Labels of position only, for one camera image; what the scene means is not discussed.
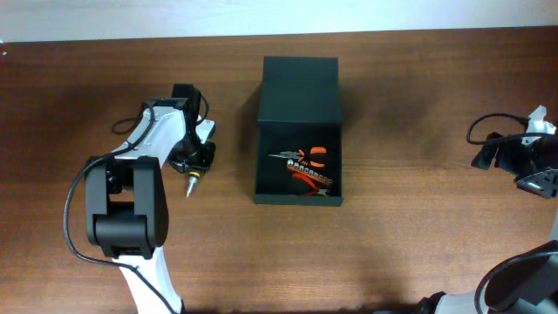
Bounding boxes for black camera cable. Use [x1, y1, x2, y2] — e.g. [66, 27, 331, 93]
[465, 113, 550, 147]
[63, 93, 210, 314]

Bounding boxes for black open box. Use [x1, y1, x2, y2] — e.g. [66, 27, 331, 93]
[254, 56, 344, 207]

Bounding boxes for yellow black stubby screwdriver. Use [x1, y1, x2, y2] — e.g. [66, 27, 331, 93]
[186, 171, 201, 197]

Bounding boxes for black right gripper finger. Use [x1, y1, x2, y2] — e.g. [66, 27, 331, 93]
[471, 144, 500, 170]
[516, 168, 557, 199]

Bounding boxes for red handled small pliers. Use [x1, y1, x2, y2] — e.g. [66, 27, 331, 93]
[290, 173, 330, 196]

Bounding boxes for black right camera cable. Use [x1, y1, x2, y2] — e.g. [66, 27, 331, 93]
[465, 113, 550, 147]

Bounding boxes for black left camera cable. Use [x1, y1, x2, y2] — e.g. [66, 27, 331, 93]
[63, 93, 210, 314]

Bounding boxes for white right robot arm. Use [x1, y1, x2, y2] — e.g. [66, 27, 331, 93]
[414, 133, 557, 314]

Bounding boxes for orange socket bit rail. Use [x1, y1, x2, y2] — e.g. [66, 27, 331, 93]
[286, 160, 333, 186]

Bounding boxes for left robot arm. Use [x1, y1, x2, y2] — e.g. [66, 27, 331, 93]
[80, 84, 216, 313]

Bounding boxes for orange black needle nose pliers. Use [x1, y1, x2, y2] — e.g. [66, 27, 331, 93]
[269, 147, 328, 168]

